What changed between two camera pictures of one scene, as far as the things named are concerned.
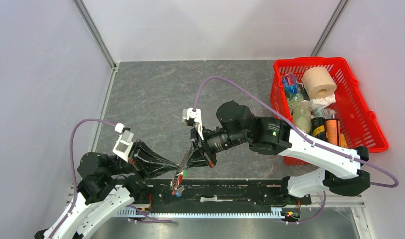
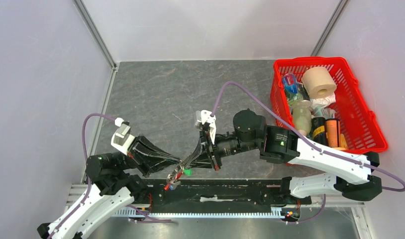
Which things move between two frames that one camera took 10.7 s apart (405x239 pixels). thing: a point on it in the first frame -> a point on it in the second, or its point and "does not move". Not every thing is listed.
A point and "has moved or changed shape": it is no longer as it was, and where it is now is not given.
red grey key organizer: [175, 187] has moved or changed shape
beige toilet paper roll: [318, 82] does not move
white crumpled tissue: [323, 102] does not move
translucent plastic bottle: [302, 116] does not move
